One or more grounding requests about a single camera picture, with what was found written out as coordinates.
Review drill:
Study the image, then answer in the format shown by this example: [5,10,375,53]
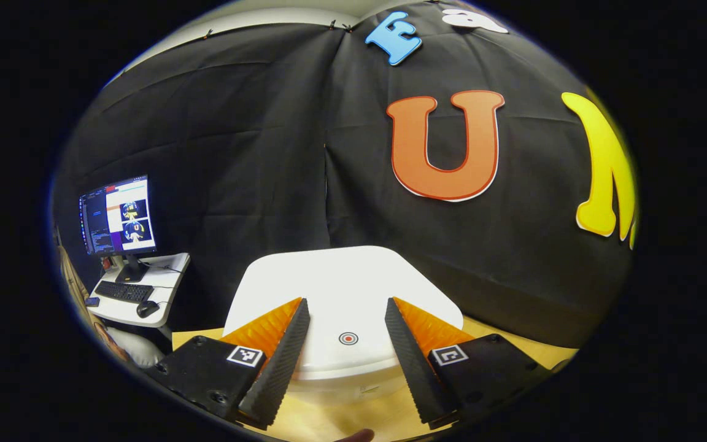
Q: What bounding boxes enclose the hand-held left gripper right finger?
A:
[384,297,554,429]

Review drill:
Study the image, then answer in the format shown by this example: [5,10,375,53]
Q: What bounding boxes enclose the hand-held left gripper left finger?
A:
[148,297,311,430]

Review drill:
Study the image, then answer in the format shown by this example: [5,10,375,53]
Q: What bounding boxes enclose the white desktop garbage bin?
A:
[222,246,465,407]

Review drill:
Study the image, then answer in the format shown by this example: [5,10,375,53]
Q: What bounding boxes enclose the wooden desktop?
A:
[171,316,579,442]

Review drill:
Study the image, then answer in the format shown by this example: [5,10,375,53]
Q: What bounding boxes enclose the white side table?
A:
[85,251,192,344]

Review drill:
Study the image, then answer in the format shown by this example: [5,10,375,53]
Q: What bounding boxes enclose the black keyboard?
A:
[94,280,155,305]

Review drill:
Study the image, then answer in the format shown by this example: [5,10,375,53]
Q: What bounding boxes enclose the black computer monitor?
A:
[78,174,158,284]

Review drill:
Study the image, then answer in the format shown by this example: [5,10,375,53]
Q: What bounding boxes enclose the black backdrop cloth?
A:
[52,0,639,351]

